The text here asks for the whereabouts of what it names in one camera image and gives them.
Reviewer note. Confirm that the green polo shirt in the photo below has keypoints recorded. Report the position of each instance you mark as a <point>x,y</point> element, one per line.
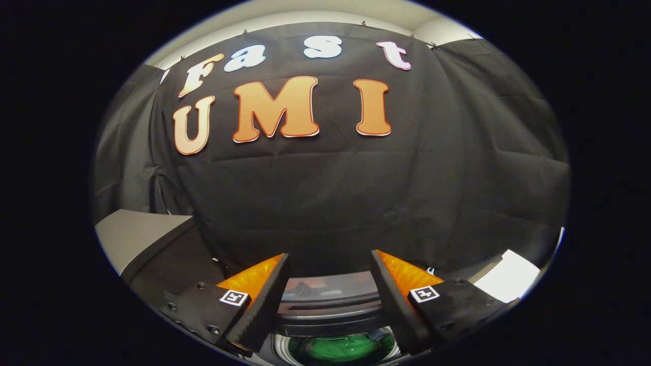
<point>341,348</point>

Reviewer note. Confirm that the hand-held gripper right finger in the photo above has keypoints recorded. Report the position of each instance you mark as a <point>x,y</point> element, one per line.
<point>394,300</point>

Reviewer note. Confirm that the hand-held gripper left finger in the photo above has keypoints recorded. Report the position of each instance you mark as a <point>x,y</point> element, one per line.
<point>262,305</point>

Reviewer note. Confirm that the dark transparent washing machine lid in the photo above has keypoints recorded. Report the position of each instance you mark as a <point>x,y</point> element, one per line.
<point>330,315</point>

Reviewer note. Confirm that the grey washing machine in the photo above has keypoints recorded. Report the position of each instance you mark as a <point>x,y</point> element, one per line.
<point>280,351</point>

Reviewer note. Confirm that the white table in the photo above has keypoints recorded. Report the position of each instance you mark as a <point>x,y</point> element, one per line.
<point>508,277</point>

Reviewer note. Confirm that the grey cabinet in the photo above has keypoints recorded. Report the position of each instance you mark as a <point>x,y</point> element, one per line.
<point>137,234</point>

